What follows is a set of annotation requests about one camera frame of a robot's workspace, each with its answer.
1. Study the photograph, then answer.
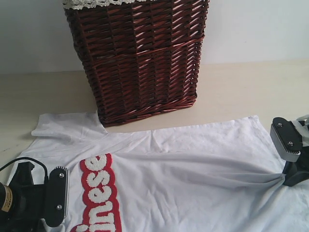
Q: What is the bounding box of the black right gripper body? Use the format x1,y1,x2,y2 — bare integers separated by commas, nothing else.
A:
292,115,309,169

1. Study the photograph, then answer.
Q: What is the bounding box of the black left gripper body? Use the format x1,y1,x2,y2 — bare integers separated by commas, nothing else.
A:
9,162,48,232

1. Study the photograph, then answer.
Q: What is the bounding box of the white shirt garment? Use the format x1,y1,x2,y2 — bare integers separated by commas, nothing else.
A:
21,113,309,232

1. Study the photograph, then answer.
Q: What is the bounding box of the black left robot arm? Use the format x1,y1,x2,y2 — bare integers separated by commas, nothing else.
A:
0,161,46,232

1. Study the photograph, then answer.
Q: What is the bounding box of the dark brown wicker basket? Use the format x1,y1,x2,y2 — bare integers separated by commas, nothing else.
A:
64,0,209,127

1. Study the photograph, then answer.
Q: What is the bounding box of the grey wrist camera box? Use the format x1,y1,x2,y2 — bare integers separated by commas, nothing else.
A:
270,117,303,162

